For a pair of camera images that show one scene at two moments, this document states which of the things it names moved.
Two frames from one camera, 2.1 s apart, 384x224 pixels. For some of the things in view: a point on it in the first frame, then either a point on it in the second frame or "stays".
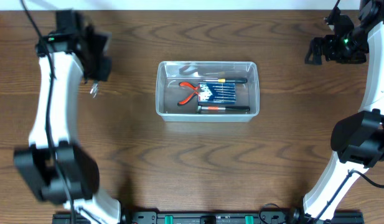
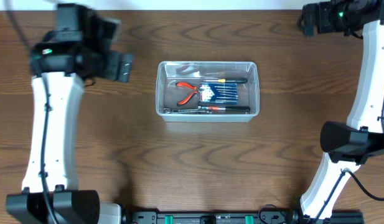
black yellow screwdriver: (228, 80) stays
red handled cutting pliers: (196, 89) stays
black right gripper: (328, 41) → (322, 12)
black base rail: (210, 217) stays
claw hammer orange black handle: (226, 108) stays
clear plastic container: (169, 74) stays
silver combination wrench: (93, 91) → (169, 111)
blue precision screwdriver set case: (217, 93) stays
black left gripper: (96, 58) → (123, 67)
